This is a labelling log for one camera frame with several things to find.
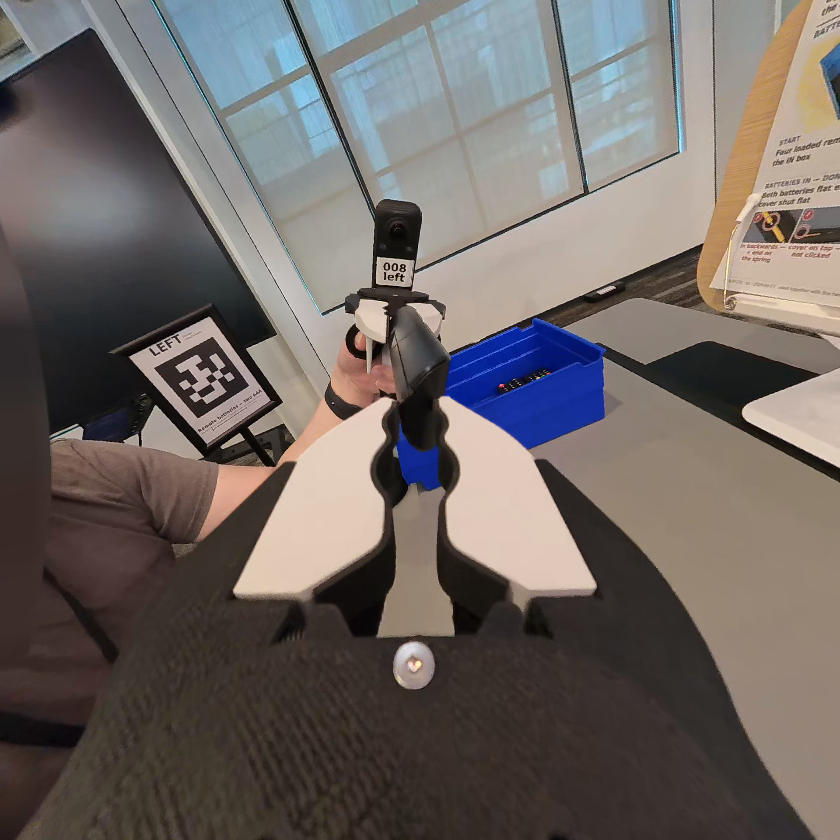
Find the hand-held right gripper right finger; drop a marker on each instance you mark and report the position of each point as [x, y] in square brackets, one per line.
[518, 518]

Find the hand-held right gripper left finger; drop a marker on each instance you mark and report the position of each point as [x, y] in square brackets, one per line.
[315, 518]

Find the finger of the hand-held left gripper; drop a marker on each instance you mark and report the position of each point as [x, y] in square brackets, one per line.
[379, 341]

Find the black remote control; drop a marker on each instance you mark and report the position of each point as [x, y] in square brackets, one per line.
[420, 374]
[525, 382]

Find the blue plastic bin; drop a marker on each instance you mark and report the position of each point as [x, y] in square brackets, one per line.
[558, 407]

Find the person's left forearm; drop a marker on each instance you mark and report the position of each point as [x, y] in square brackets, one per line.
[262, 472]

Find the person's left hand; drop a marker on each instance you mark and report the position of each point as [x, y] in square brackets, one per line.
[354, 380]

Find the black wristwatch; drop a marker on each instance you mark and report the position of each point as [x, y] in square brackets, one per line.
[341, 405]

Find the black easel stand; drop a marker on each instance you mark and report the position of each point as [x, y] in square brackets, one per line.
[257, 447]

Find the large glass window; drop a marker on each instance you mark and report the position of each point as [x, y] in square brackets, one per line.
[426, 131]

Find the black framed tag sign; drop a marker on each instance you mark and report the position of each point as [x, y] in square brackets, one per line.
[197, 380]

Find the black floor outlet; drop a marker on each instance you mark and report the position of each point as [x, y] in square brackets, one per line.
[604, 292]

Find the small dark tablet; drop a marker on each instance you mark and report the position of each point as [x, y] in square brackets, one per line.
[115, 423]

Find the black desk mat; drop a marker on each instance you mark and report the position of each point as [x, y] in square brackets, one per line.
[709, 377]

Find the large black display screen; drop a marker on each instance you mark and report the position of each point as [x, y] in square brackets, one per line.
[98, 229]

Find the white stand base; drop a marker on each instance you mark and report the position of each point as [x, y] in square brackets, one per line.
[800, 413]

